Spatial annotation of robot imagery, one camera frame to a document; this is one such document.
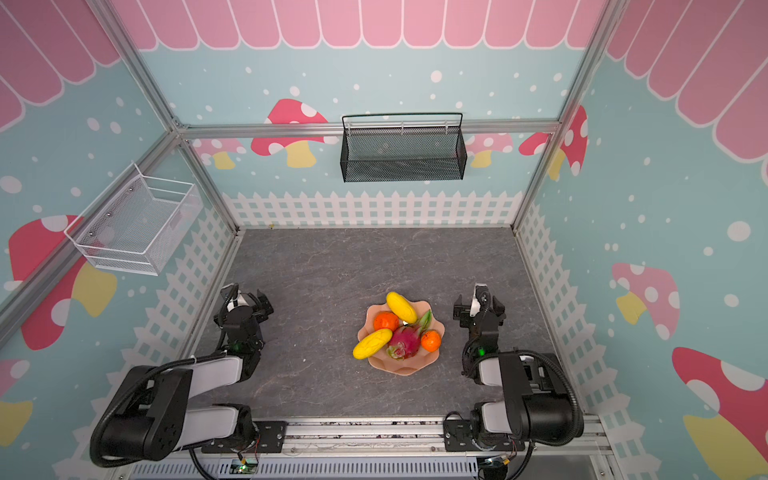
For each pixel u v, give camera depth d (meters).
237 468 0.73
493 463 0.72
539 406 0.43
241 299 0.77
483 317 0.73
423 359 0.83
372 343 0.81
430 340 0.83
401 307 0.89
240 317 0.70
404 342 0.81
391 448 0.73
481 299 0.74
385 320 0.86
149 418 0.43
